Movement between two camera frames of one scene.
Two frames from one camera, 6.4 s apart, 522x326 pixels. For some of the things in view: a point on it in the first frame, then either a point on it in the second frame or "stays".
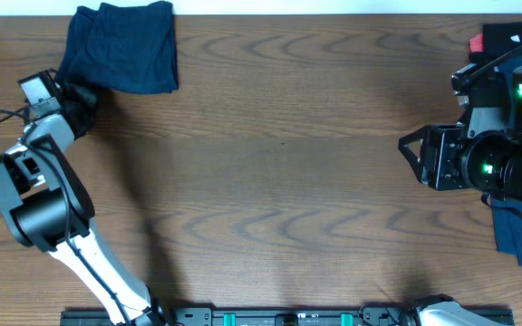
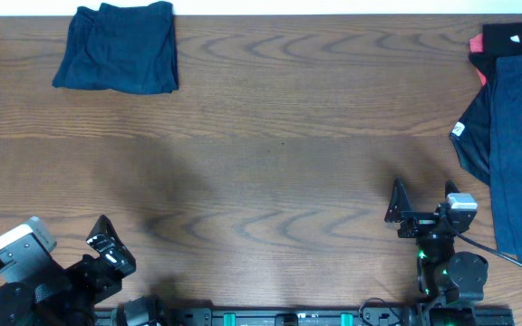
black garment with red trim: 499,42 stays
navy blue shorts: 124,47 stays
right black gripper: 441,167 to 419,222
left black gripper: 76,96 to 117,256
